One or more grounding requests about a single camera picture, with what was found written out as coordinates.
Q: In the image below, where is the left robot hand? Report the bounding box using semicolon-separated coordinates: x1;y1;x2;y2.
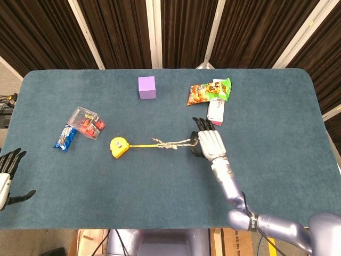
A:
0;148;37;211

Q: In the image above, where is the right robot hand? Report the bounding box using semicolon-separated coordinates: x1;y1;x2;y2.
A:
190;116;230;162

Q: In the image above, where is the knotted beige rope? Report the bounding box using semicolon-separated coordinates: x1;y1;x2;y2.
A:
151;137;199;151

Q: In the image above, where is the green orange snack bag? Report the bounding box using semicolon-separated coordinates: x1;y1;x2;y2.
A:
187;77;232;107

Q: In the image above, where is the yellow tape measure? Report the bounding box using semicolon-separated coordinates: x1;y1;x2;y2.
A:
110;136;160;160

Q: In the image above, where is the white pink carton box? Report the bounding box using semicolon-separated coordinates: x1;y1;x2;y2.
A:
206;78;226;126

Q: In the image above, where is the teal table cloth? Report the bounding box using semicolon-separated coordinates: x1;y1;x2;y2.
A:
0;68;341;230

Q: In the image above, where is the blue cookie pack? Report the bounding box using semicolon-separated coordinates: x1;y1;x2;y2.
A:
53;124;78;153

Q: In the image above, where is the purple cube block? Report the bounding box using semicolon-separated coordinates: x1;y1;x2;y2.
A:
137;76;157;100

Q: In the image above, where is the clear plastic packaging box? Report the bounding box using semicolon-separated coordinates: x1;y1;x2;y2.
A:
66;106;106;140

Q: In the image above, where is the brown cardboard box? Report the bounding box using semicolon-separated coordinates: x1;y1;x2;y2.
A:
68;229;110;256
210;228;254;256

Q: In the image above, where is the lavender robot torso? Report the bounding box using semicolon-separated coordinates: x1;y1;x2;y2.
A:
106;228;212;256

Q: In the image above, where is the dark brown curtain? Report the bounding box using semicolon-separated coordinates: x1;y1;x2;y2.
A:
0;0;341;141

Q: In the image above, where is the black cables and equipment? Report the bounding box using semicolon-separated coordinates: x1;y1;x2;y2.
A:
0;92;19;129

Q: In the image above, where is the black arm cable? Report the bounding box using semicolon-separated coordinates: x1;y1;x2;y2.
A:
239;191;288;256

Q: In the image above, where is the white screen frame post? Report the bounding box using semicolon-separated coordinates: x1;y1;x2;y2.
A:
321;105;341;121
271;0;331;70
67;0;106;70
197;0;228;70
145;0;164;70

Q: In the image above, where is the black torso cable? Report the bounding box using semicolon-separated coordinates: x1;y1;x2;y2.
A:
113;229;130;256

